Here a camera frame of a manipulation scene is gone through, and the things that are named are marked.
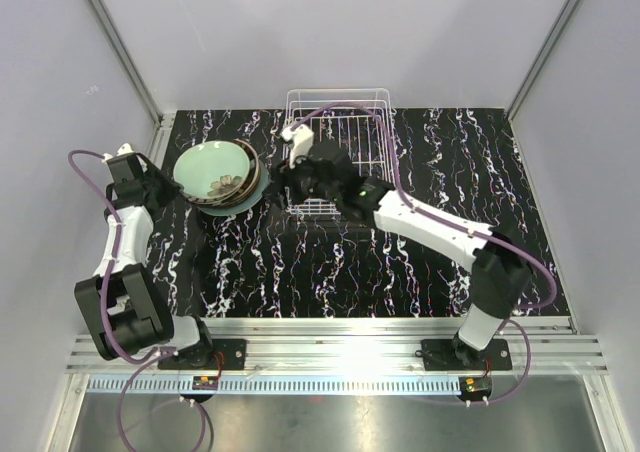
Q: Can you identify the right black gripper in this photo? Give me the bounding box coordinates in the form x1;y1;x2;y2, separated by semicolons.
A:
262;145;340;211

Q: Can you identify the black plate with colour stripes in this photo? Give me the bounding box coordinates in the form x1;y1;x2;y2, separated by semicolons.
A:
203;139;261;209

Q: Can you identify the mint green floral plate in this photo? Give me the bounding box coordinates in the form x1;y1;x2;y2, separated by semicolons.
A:
173;141;251;204

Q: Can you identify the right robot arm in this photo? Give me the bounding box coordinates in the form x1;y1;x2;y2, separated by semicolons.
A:
266;136;532;369

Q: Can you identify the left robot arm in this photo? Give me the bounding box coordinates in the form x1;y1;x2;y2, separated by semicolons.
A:
74;144;216;370

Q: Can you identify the large teal bottom plate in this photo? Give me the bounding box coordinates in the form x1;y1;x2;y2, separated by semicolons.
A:
197;160;269;217

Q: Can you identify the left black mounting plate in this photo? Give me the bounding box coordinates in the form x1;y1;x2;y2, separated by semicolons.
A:
158;338;248;371

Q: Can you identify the black mounting plate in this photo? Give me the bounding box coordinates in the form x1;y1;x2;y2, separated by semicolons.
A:
158;338;248;371
414;339;513;372

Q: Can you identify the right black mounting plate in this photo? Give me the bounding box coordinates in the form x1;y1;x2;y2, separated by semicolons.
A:
414;339;513;372

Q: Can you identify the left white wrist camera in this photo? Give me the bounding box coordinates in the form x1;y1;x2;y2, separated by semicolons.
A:
102;143;134;163

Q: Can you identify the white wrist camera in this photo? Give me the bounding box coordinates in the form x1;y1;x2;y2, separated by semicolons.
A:
102;143;134;163
280;125;314;169

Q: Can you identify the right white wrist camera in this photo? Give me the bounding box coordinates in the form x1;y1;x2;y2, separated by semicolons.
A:
280;125;314;169

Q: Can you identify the left aluminium frame post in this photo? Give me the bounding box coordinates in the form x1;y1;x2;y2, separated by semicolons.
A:
69;0;174;138

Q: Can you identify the aluminium frame post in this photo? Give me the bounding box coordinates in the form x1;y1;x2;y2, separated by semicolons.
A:
69;0;174;138
506;0;583;121

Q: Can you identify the white wire dish rack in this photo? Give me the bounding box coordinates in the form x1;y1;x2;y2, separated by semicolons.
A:
280;88;394;225

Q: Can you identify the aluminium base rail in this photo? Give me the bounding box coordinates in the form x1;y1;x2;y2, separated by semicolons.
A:
64;316;609;373

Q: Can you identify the white slotted cable duct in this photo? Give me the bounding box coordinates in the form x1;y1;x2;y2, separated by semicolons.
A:
87;374;461;396

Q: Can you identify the right aluminium frame post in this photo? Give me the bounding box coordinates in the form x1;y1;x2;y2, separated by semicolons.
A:
506;0;583;121

